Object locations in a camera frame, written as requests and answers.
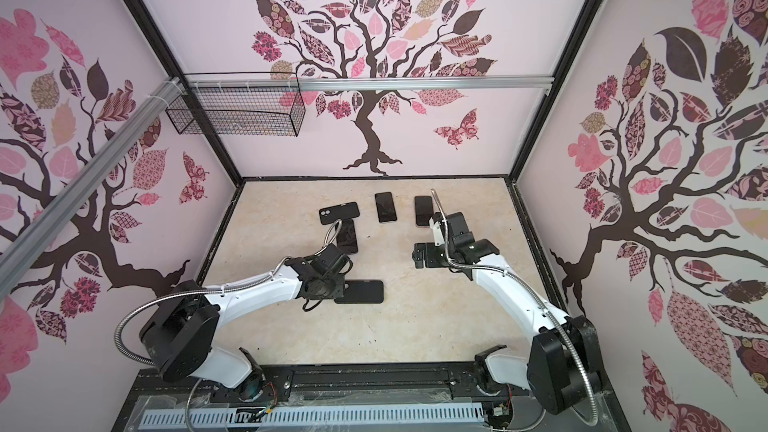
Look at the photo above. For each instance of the silver-edged black phone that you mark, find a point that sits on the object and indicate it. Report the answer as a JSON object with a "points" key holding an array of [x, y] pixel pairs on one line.
{"points": [[386, 210]]}

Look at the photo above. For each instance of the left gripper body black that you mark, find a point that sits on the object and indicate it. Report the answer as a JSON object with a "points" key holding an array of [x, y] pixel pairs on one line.
{"points": [[334, 288]]}

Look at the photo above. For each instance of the black wire basket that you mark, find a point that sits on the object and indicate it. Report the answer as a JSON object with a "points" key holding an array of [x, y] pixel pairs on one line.
{"points": [[270, 104]]}

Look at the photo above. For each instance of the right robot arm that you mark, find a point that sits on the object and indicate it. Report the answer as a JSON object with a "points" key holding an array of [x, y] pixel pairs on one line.
{"points": [[563, 366]]}

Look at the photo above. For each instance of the dark phone screen up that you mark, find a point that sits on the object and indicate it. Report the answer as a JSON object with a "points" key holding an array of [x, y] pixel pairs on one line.
{"points": [[346, 239]]}

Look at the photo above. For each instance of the large black phone case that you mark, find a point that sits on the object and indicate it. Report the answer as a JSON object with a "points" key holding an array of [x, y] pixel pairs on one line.
{"points": [[362, 292]]}

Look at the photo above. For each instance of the purple phone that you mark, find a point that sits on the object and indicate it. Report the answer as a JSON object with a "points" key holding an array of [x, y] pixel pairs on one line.
{"points": [[423, 210]]}

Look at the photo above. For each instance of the white slotted cable duct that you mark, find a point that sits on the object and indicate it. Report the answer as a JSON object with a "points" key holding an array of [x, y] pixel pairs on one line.
{"points": [[285, 416]]}

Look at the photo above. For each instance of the back aluminium rail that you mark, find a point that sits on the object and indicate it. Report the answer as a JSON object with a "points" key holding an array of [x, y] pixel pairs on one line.
{"points": [[372, 82]]}

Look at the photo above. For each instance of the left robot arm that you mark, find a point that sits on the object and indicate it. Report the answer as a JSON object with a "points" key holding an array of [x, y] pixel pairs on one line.
{"points": [[180, 335]]}

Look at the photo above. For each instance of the small black phone case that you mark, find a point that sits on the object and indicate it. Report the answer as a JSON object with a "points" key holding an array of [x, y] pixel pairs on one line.
{"points": [[345, 211]]}

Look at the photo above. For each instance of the aluminium rail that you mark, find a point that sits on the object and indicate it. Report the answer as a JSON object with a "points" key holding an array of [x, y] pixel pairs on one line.
{"points": [[19, 257], [372, 82]]}

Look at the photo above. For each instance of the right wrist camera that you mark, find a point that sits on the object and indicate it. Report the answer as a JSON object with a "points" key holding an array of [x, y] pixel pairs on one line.
{"points": [[438, 230]]}

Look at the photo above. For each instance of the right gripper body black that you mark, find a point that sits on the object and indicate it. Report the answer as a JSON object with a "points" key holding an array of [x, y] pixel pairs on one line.
{"points": [[435, 255]]}

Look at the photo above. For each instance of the left aluminium rail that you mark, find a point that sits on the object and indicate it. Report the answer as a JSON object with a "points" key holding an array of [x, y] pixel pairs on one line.
{"points": [[19, 257]]}

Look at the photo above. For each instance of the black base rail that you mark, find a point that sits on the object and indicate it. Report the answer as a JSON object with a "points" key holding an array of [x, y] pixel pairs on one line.
{"points": [[505, 407]]}

